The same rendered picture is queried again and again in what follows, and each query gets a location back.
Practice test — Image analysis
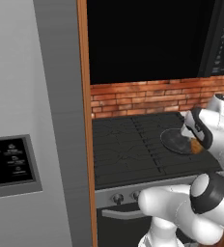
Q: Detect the grey oven door handle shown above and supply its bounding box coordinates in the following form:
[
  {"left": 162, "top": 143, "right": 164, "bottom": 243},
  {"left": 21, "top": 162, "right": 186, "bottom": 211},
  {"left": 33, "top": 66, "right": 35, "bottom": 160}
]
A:
[{"left": 100, "top": 207, "right": 145, "bottom": 221}]

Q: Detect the brown wooden side panel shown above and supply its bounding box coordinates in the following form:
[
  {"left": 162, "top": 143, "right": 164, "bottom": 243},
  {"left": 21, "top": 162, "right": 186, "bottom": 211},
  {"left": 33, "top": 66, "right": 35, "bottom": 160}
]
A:
[{"left": 76, "top": 0, "right": 99, "bottom": 247}]

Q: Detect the black stove with hob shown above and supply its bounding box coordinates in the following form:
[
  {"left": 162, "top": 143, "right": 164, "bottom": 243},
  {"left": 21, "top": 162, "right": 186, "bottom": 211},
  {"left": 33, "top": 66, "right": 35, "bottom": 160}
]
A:
[{"left": 91, "top": 111, "right": 224, "bottom": 247}]

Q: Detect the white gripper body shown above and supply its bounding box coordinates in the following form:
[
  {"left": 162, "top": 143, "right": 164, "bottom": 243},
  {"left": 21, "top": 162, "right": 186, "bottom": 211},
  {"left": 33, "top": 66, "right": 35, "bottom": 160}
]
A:
[{"left": 180, "top": 123, "right": 197, "bottom": 142}]

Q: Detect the grey fridge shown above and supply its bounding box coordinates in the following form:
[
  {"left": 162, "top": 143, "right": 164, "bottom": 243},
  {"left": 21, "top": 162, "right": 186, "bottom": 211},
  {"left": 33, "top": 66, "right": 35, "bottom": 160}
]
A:
[{"left": 0, "top": 0, "right": 93, "bottom": 247}]

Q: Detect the black microwave oven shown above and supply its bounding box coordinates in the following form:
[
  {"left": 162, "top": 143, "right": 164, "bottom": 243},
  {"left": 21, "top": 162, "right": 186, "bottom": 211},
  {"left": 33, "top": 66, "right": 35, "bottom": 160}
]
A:
[{"left": 86, "top": 0, "right": 224, "bottom": 86}]

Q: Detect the black oven door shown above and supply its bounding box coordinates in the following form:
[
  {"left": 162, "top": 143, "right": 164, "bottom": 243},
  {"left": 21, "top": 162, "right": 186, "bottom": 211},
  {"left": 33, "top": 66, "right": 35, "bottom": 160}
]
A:
[{"left": 96, "top": 204, "right": 158, "bottom": 247}]

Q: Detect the brown croissant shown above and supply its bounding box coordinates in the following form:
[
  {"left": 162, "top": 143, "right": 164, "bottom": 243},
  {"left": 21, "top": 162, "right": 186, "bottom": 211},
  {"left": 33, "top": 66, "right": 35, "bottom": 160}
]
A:
[{"left": 189, "top": 139, "right": 205, "bottom": 155}]

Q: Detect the black round pan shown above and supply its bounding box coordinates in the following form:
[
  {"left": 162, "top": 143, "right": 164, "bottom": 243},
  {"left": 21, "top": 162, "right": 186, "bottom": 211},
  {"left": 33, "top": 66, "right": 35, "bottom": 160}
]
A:
[{"left": 159, "top": 127, "right": 199, "bottom": 155}]

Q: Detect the grey stove knob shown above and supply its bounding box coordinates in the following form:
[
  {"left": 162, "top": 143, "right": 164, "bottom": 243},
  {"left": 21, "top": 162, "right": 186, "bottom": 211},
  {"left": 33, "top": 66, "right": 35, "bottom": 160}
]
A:
[
  {"left": 112, "top": 193, "right": 125, "bottom": 206},
  {"left": 130, "top": 189, "right": 142, "bottom": 202}
]

